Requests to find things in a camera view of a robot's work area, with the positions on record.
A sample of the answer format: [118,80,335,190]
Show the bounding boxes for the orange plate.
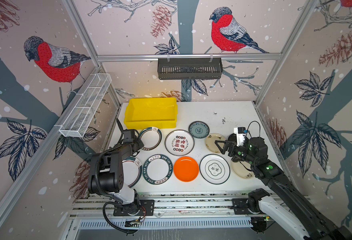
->
[174,156,200,182]

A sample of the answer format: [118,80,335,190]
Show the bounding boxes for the cream plate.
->
[205,133,227,154]
[230,159,255,179]

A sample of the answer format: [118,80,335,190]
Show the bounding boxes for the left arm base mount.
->
[113,200,155,217]

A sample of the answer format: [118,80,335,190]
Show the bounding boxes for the aluminium frame crossbar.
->
[97,53,282,63]

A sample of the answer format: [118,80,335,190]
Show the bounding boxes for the white plate green red rim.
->
[123,157,143,188]

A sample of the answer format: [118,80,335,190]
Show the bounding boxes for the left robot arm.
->
[88,130,144,213]

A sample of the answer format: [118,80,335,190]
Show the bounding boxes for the white plate green striped rim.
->
[139,127,163,151]

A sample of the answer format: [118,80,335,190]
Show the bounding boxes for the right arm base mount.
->
[232,198,261,215]

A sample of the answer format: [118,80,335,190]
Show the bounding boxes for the white plate red chinese characters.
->
[165,130,195,156]

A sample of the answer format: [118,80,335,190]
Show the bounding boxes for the yellow plastic bin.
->
[124,98,178,130]

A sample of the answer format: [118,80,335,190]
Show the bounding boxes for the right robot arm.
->
[219,137,352,240]

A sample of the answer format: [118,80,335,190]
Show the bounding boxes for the white plate black clover pattern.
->
[200,154,231,185]

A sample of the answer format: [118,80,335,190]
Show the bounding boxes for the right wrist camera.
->
[234,127,248,147]

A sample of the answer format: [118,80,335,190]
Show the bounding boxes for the white wire mesh basket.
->
[59,73,112,138]

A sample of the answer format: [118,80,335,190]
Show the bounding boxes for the aluminium rail base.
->
[67,191,285,230]

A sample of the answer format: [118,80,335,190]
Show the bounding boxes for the small teal patterned plate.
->
[188,121,210,139]

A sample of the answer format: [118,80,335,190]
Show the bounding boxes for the black hanging basket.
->
[158,58,223,80]

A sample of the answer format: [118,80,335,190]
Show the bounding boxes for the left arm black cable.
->
[102,200,141,235]

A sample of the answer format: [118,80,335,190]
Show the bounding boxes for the white plate green lettered rim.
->
[143,154,174,185]

